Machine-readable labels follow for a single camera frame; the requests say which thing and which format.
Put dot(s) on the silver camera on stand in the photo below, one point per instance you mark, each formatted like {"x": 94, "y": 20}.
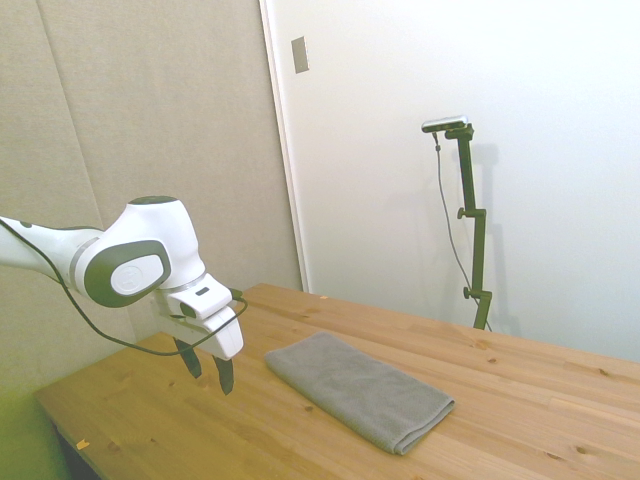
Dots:
{"x": 445, "y": 123}

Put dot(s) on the white door frame trim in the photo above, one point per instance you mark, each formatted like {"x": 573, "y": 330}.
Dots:
{"x": 282, "y": 150}

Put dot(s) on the grey towel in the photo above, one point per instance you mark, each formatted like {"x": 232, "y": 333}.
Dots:
{"x": 350, "y": 385}

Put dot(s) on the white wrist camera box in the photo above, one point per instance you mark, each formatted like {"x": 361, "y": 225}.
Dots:
{"x": 207, "y": 299}

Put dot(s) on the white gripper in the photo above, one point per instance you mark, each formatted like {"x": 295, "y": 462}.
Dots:
{"x": 225, "y": 342}

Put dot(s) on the grey wall plate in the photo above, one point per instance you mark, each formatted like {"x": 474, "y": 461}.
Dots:
{"x": 300, "y": 55}

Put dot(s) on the dark camera stand pole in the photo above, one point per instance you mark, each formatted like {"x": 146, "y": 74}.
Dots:
{"x": 469, "y": 180}

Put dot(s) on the small orange tape scrap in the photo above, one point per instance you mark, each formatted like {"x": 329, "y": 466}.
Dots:
{"x": 82, "y": 443}

